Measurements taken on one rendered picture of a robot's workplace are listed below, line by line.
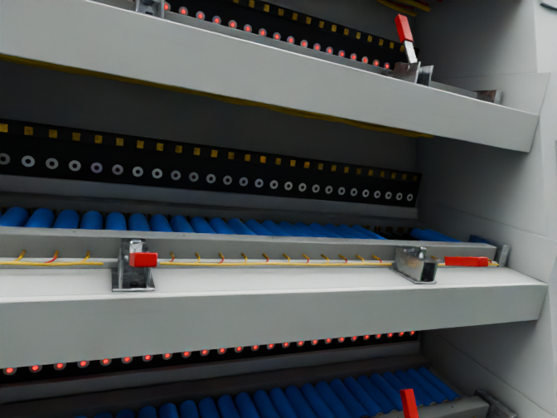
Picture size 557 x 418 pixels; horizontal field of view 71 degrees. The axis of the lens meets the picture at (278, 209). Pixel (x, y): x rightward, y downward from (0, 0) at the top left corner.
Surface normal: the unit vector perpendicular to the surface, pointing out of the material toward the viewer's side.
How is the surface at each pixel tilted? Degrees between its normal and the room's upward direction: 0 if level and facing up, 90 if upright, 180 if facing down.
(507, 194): 90
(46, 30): 109
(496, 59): 90
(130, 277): 19
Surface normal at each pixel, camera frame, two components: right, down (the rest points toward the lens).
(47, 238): 0.39, 0.24
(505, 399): -0.91, -0.06
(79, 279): 0.15, -0.97
